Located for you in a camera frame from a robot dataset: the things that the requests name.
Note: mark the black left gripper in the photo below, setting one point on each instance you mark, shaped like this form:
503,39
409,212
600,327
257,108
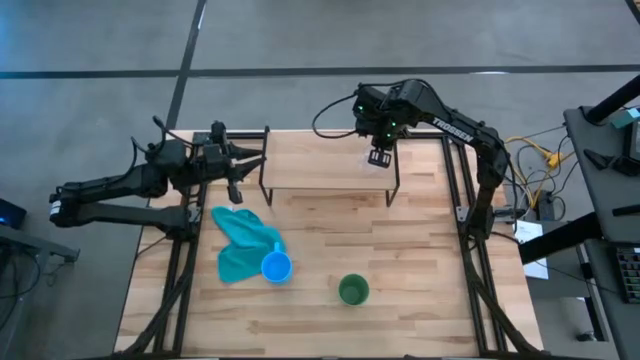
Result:
217,162

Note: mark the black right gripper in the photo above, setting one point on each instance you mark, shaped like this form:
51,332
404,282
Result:
372,117

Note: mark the blue plastic mug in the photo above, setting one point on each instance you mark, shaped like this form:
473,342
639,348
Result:
276,267

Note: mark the green plastic cup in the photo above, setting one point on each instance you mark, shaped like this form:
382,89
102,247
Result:
353,290

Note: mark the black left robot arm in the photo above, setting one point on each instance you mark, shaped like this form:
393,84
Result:
125,216

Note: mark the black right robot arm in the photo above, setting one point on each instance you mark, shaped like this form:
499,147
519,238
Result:
465,132

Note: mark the wooden shelf with black legs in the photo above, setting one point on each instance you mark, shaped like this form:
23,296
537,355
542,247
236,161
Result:
325,160

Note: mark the teal cloth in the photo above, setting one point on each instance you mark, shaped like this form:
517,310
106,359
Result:
240,235

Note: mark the black power strip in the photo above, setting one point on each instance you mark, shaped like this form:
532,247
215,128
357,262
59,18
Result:
547,206

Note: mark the white paper sheet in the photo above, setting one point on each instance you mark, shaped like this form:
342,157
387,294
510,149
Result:
531,247

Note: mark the black support beam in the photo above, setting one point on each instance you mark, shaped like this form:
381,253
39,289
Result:
560,239

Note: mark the grey table with legs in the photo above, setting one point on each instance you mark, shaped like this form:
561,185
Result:
35,244

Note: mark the grey side table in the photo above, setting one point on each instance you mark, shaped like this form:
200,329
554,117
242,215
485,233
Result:
615,200

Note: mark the black pole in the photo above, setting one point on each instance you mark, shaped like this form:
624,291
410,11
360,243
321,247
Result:
615,100

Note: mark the black device with blue light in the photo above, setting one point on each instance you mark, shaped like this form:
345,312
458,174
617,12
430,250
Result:
10,214

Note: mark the small teal box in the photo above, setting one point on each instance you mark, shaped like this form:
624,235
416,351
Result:
631,118

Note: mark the black keyboard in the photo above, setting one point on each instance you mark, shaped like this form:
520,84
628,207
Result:
630,275

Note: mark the black metal table frame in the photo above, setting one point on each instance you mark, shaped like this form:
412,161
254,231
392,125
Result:
472,300

